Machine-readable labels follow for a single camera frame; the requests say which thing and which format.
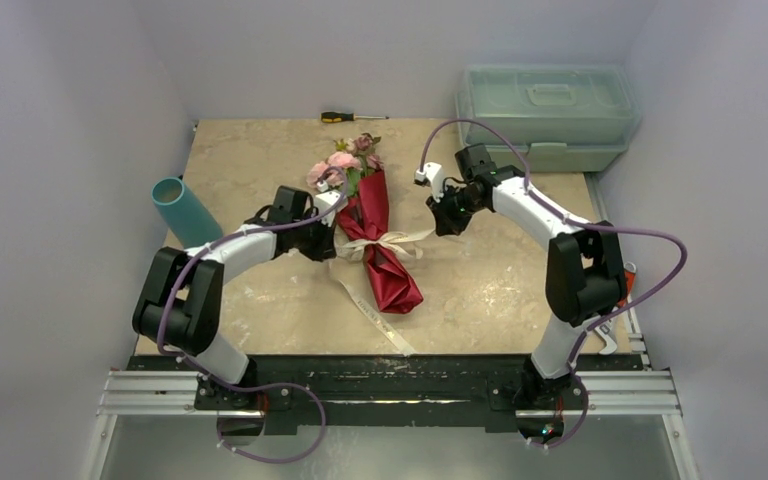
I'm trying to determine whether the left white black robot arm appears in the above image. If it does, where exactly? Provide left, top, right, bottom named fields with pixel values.
left=132, top=186, right=347, bottom=409

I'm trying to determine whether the green translucent plastic toolbox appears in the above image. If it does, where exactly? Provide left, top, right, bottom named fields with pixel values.
left=455, top=64, right=640, bottom=173

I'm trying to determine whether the purple cable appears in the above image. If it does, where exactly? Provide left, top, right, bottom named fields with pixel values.
left=155, top=166, right=351, bottom=465
left=417, top=119, right=689, bottom=450

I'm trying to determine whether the yellow black screwdriver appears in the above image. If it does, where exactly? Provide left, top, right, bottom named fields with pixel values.
left=319, top=111, right=389, bottom=124

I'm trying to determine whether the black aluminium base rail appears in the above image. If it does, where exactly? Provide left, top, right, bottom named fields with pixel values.
left=98, top=355, right=680, bottom=438

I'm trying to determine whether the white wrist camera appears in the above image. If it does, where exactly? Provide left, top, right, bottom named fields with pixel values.
left=414, top=162, right=446, bottom=203
left=313, top=181, right=347, bottom=225

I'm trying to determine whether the orange handled utility knife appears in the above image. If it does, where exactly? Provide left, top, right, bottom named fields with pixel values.
left=594, top=261, right=637, bottom=356

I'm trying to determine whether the teal cylindrical vase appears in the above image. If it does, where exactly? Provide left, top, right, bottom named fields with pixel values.
left=151, top=177, right=224, bottom=248

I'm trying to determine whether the pink flower bouquet red wrap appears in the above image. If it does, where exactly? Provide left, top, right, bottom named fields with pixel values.
left=306, top=132, right=424, bottom=314

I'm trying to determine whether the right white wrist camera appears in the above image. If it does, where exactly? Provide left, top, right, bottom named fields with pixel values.
left=414, top=162, right=446, bottom=203

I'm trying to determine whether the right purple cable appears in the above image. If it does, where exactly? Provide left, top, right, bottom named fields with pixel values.
left=417, top=119, right=689, bottom=450

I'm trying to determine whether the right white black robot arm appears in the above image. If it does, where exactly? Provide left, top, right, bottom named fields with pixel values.
left=414, top=144, right=627, bottom=407

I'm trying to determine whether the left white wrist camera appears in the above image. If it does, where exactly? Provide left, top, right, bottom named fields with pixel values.
left=313, top=181, right=347, bottom=225

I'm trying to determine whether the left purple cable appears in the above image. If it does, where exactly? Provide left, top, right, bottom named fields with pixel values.
left=155, top=166, right=351, bottom=465

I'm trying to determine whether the cream printed ribbon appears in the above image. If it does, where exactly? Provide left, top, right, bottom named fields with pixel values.
left=326, top=229, right=433, bottom=357

